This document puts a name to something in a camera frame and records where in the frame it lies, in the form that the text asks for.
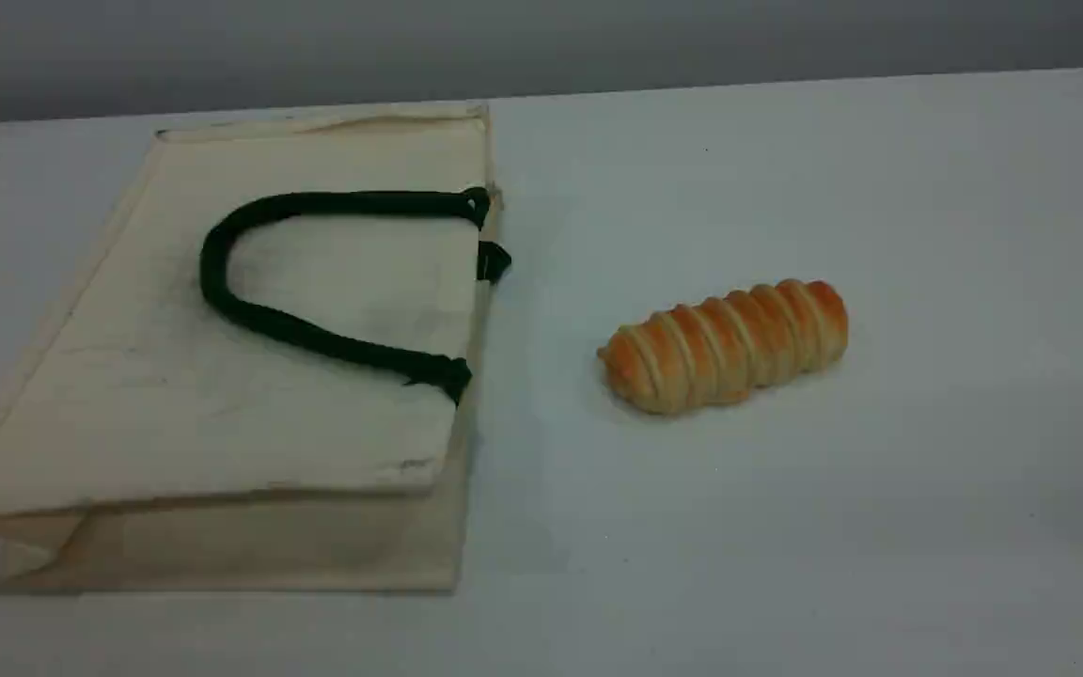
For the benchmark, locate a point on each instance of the long ridged golden bread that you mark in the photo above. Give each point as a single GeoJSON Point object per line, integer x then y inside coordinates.
{"type": "Point", "coordinates": [725, 346]}

